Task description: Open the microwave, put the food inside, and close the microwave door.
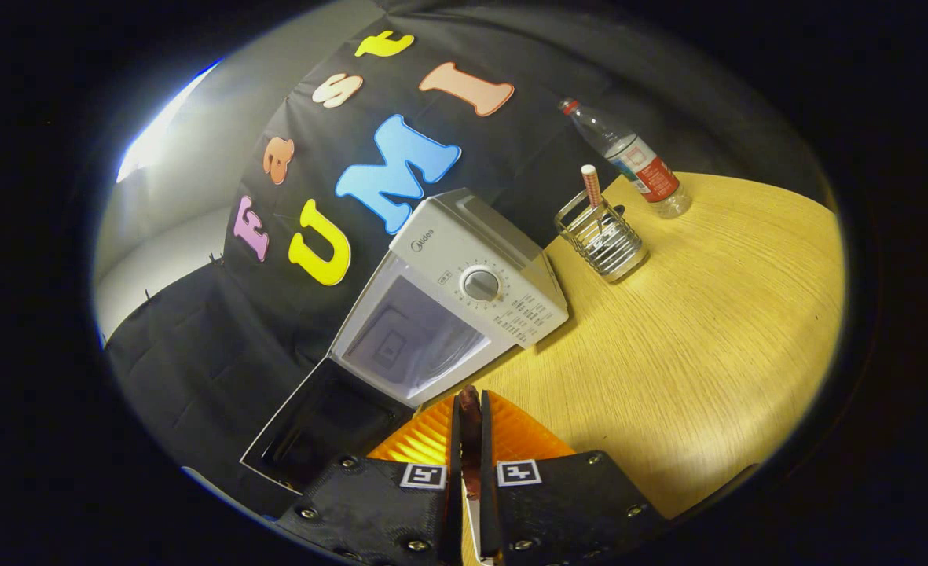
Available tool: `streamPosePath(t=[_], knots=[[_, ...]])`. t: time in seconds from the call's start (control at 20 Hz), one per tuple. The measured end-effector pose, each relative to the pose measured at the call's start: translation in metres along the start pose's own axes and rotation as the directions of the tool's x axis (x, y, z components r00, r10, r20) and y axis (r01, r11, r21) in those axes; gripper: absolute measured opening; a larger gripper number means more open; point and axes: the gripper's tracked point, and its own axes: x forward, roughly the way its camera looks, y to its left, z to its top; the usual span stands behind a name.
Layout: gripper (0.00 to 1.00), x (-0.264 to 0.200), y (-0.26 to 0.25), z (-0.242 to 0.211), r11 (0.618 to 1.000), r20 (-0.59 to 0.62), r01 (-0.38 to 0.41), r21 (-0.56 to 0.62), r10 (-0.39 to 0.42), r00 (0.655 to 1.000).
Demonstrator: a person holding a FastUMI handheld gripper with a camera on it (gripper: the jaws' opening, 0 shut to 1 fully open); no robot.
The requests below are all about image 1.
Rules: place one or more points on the red meat piece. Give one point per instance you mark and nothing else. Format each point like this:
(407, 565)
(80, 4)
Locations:
(470, 440)

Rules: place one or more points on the black backdrop cloth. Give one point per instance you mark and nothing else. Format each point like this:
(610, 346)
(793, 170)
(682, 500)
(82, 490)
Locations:
(220, 354)

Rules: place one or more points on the clear bottle with red label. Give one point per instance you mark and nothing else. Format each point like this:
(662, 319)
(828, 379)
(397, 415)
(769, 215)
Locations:
(636, 161)

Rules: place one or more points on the white toaster oven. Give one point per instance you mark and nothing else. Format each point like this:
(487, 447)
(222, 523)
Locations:
(471, 259)

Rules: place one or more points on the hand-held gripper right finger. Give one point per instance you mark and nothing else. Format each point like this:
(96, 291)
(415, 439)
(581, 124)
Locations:
(566, 511)

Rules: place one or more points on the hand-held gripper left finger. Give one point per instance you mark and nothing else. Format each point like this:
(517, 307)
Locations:
(369, 511)

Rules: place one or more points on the red white striped straw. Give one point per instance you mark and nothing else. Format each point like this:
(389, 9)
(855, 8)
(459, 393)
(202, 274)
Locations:
(592, 185)

